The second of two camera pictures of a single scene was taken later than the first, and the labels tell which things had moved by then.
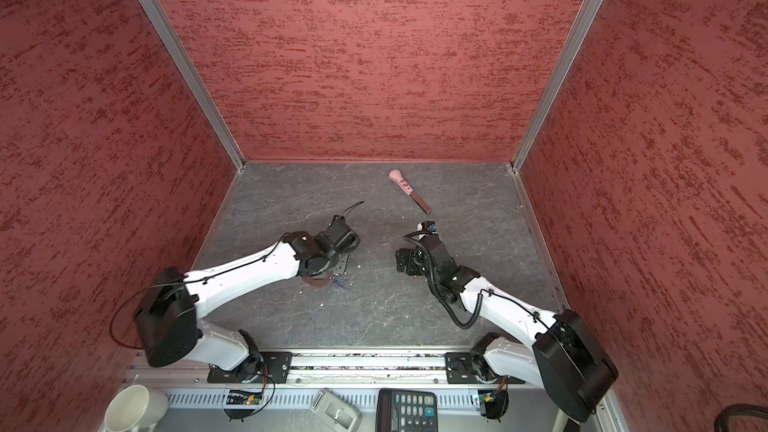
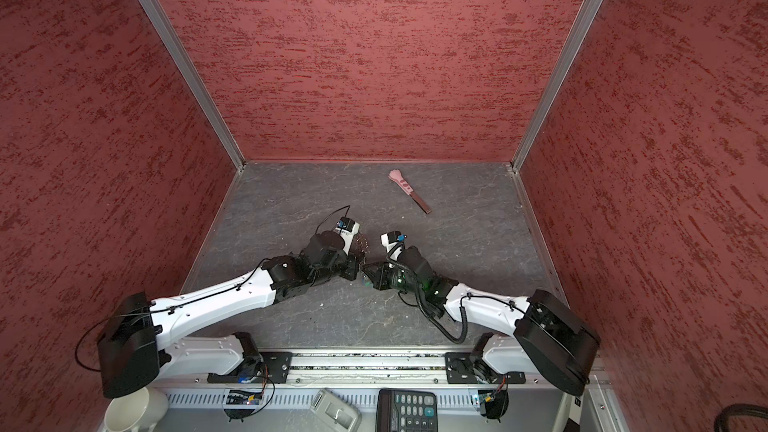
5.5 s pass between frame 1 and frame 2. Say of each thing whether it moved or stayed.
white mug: stayed
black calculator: stayed
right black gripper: moved
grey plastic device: stayed
